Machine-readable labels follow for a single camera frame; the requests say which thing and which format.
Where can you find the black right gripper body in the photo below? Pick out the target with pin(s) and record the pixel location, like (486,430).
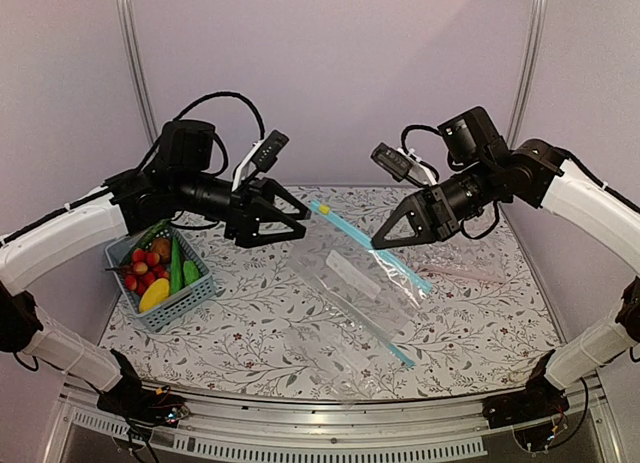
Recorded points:
(440,217)

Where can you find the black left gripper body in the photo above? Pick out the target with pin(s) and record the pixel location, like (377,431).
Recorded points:
(239,209)

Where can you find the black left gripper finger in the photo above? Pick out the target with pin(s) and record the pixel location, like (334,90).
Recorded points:
(279,197)
(269,225)

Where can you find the clear bag blue zipper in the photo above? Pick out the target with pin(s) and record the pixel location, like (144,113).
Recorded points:
(348,360)
(372,287)

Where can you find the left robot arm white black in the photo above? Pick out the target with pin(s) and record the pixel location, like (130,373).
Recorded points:
(173,176)

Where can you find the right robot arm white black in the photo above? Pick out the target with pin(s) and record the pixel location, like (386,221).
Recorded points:
(487,172)

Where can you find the clear bag pink zipper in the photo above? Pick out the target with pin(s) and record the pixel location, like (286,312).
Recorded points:
(462,257)

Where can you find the long green cucumber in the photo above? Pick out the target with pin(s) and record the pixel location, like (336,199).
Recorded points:
(176,272)

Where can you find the dark green cucumber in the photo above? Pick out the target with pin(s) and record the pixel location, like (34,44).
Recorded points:
(150,234)

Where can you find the brown potato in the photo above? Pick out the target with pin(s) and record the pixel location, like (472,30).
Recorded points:
(162,247)

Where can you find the yellow mango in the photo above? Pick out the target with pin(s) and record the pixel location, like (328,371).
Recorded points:
(154,295)

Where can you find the red cherry bunch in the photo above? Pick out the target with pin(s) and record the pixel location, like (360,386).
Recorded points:
(144,268)

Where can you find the floral table mat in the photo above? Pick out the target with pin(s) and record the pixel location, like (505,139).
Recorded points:
(470,336)

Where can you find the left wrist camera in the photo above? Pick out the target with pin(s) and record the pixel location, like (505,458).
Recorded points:
(260,159)

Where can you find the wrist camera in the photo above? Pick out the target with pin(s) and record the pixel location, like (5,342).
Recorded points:
(260,159)
(404,166)

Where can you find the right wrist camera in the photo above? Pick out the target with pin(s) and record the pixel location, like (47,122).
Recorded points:
(404,166)

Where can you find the left aluminium frame post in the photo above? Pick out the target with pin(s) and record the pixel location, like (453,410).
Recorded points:
(126,17)

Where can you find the aluminium frame post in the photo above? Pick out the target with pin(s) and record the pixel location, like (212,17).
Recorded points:
(126,17)
(530,57)

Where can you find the right aluminium frame post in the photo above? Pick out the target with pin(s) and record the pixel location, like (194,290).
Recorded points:
(530,57)

